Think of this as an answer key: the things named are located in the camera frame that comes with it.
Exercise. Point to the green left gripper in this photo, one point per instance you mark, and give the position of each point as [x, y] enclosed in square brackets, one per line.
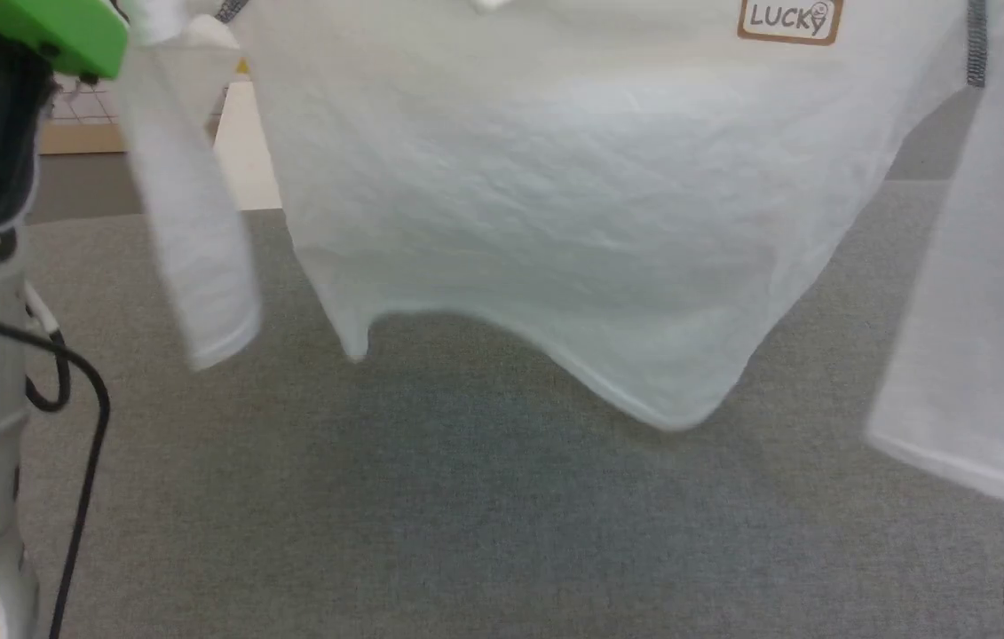
[49, 27]

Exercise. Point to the white long-sleeve shirt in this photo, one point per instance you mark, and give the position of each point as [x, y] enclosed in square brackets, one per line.
[555, 177]

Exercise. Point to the white rectangular box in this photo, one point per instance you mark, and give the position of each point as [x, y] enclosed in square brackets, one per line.
[253, 160]

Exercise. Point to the grey fabric padded surface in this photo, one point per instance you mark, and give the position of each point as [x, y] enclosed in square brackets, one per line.
[466, 532]

